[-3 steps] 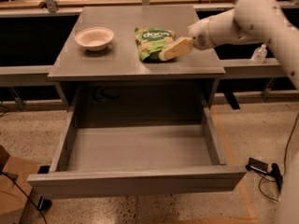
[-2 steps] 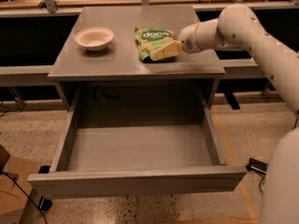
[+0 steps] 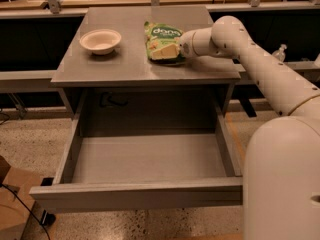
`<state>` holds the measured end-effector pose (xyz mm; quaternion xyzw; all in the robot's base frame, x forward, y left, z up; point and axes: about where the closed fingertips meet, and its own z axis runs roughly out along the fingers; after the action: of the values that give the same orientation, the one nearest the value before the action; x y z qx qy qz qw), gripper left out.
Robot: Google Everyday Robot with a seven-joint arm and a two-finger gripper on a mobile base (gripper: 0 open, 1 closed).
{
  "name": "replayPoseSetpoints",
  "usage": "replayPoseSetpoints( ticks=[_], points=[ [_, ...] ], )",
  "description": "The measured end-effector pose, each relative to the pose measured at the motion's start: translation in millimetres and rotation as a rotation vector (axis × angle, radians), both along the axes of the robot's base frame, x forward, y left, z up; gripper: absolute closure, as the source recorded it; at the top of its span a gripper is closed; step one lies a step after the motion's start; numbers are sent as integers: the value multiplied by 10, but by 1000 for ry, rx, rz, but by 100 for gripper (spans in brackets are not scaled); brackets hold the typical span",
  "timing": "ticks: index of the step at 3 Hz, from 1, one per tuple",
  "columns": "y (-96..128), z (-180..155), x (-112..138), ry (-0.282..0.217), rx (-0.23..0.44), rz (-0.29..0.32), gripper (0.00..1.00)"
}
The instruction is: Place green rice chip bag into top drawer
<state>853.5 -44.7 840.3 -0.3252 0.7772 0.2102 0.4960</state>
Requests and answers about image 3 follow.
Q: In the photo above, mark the clear sanitizer pump bottle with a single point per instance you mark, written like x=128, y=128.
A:
x=280, y=53

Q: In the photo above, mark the green rice chip bag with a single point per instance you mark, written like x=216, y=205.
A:
x=158, y=35

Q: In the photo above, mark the grey drawer cabinet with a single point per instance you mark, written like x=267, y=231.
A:
x=124, y=94

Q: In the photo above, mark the white paper bowl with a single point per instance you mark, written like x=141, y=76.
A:
x=100, y=42

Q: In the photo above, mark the open grey top drawer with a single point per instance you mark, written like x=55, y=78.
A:
x=129, y=163

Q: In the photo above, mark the brown cardboard box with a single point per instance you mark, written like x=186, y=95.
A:
x=16, y=185

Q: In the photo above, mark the black cabinet caster wheel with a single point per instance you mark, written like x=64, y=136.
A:
x=47, y=219

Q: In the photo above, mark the grey metal rail bench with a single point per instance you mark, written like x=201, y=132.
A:
x=33, y=42

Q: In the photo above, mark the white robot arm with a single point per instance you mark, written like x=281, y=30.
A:
x=281, y=173

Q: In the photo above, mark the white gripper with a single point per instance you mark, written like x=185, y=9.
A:
x=187, y=45

